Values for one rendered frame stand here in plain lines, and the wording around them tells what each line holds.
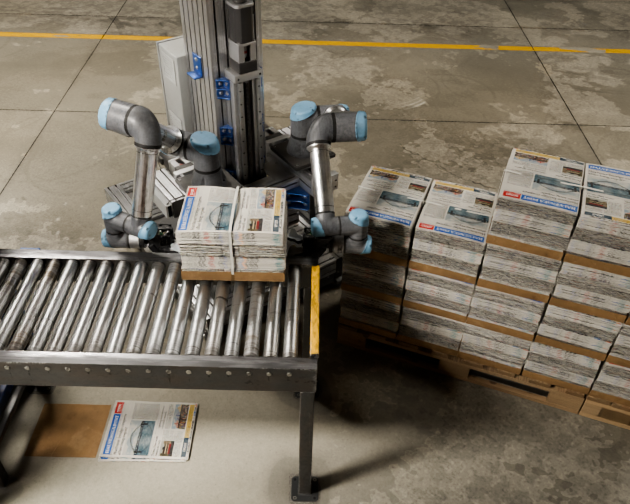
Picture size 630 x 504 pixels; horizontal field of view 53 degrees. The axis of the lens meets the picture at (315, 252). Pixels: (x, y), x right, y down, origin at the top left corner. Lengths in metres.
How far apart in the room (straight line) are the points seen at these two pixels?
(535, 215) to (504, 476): 1.11
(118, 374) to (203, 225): 0.57
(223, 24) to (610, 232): 1.67
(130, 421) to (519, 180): 1.92
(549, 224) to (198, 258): 1.29
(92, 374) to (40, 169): 2.63
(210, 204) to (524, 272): 1.25
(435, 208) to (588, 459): 1.26
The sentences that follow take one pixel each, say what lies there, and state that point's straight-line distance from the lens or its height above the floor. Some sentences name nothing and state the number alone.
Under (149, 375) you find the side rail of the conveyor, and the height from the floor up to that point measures 0.75.
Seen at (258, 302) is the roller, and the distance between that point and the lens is 2.29.
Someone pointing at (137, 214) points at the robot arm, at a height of 0.98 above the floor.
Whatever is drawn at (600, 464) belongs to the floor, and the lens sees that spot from 3.10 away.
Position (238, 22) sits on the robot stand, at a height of 1.47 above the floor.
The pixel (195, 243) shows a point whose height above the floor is 0.98.
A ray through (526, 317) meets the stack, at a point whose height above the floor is 0.51.
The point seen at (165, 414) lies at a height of 0.01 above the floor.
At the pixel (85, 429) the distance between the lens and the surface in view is 3.05.
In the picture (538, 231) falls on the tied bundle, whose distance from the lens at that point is 2.52.
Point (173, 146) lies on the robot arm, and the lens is 2.72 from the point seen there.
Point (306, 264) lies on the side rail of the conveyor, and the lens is 2.43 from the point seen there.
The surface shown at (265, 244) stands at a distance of 2.23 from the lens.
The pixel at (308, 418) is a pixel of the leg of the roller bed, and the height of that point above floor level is 0.53.
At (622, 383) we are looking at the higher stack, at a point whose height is 0.27.
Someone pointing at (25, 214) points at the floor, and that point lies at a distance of 4.29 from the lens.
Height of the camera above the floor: 2.43
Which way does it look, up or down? 41 degrees down
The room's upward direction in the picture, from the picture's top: 2 degrees clockwise
